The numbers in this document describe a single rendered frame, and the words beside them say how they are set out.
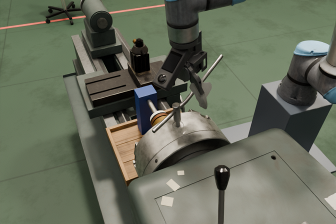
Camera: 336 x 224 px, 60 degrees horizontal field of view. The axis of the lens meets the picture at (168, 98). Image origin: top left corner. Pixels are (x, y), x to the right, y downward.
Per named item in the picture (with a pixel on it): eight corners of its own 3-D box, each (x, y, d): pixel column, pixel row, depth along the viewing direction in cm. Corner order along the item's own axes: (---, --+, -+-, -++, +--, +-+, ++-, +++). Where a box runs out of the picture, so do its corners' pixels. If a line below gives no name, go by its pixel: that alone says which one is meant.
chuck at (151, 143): (226, 172, 110) (231, 115, 88) (149, 209, 102) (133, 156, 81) (214, 155, 116) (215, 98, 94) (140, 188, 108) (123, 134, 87)
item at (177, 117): (179, 135, 88) (176, 108, 80) (173, 132, 89) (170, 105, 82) (183, 130, 89) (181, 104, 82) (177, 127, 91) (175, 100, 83)
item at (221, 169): (233, 188, 58) (237, 174, 55) (219, 194, 57) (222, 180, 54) (222, 172, 61) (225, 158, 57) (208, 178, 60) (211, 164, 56)
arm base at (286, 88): (299, 79, 127) (306, 60, 120) (324, 101, 116) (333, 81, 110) (269, 86, 123) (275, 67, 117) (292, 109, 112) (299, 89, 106)
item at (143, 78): (160, 87, 143) (160, 79, 140) (141, 92, 140) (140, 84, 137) (145, 65, 157) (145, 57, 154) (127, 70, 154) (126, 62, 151)
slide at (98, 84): (175, 84, 152) (175, 77, 149) (93, 107, 139) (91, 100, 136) (161, 66, 164) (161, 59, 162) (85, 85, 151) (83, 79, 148)
